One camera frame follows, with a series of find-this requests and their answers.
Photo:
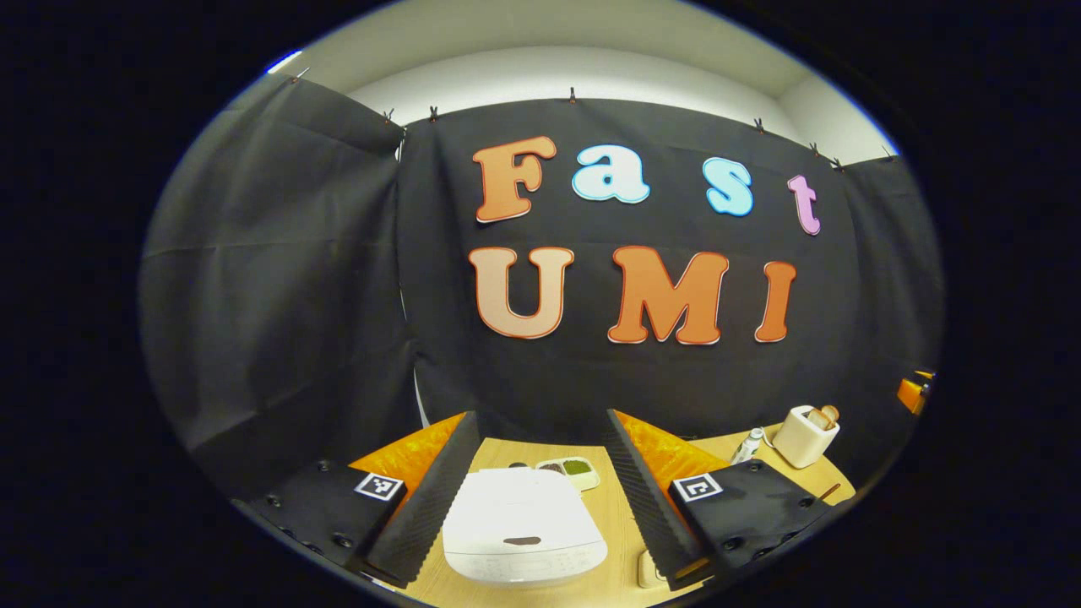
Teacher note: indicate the white rice cooker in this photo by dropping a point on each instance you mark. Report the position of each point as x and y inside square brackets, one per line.
[524, 507]

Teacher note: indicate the toast bread slice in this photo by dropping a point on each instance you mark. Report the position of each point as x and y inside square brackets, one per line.
[817, 418]
[831, 413]

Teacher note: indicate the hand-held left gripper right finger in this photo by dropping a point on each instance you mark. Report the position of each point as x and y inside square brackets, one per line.
[642, 498]

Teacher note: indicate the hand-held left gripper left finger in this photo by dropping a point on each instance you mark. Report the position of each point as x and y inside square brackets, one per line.
[439, 498]

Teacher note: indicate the clear plastic rice container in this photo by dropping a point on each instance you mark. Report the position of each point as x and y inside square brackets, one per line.
[650, 570]

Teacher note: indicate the white divided grain dish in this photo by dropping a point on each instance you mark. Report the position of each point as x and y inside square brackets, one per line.
[583, 481]

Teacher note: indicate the black backdrop cloth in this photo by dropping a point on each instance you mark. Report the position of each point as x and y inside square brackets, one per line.
[296, 295]

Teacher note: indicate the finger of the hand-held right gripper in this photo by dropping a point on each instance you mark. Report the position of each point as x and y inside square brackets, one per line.
[912, 394]

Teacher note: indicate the white toaster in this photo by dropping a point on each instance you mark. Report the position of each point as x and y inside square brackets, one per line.
[802, 443]

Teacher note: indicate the white milk bottle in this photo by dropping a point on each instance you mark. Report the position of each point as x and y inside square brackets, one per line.
[750, 443]

